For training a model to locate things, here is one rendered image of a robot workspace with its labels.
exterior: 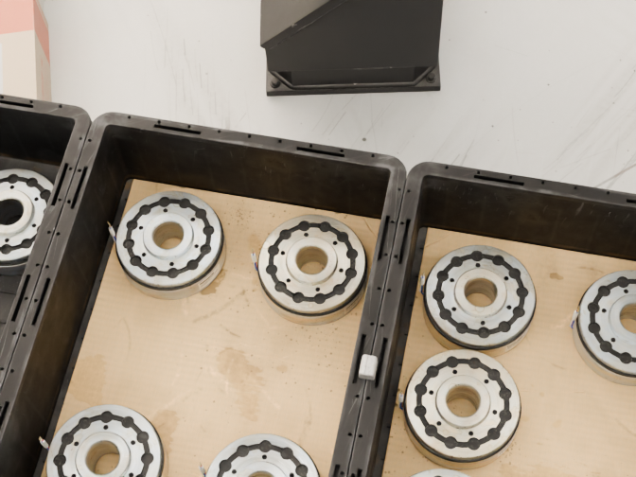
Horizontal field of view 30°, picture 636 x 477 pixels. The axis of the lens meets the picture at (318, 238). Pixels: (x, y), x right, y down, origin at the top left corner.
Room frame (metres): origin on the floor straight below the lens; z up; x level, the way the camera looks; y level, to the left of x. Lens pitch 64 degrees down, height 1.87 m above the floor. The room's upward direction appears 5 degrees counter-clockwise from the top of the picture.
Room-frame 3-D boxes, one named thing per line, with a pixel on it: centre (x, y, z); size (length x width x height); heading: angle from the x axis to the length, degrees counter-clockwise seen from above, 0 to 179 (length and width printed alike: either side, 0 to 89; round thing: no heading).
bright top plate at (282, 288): (0.48, 0.01, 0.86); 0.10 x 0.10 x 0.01
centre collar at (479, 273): (0.43, -0.14, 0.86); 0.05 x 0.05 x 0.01
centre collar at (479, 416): (0.33, -0.11, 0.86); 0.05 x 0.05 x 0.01
